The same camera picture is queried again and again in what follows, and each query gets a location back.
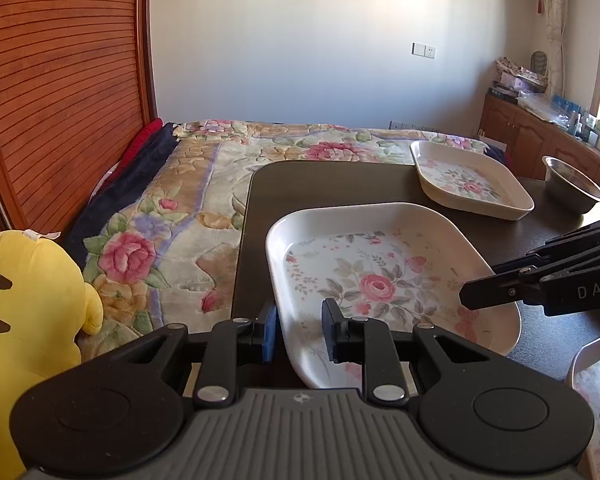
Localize yellow plush toy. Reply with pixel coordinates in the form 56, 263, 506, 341
0, 230, 104, 479

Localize small steel bowl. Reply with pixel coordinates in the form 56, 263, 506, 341
542, 155, 600, 214

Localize patterned curtain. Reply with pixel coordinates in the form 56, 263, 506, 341
542, 0, 568, 98

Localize white wall switch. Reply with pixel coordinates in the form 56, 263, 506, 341
412, 42, 436, 58

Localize medium floral rectangular plate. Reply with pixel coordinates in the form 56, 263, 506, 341
265, 203, 521, 388

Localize wooden cabinet row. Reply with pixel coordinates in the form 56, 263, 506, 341
479, 94, 600, 186

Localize small floral square plate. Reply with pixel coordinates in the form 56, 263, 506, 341
410, 140, 534, 221

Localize dark blue red blanket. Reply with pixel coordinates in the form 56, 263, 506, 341
61, 122, 178, 271

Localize stack of boxes on cabinet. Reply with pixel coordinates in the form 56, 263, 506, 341
488, 56, 547, 104

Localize toiletry bottles on sill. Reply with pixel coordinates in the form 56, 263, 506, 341
550, 94, 600, 152

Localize floral bedspread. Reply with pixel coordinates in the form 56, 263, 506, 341
79, 119, 486, 359

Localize wooden slatted headboard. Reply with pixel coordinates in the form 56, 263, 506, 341
0, 0, 157, 232

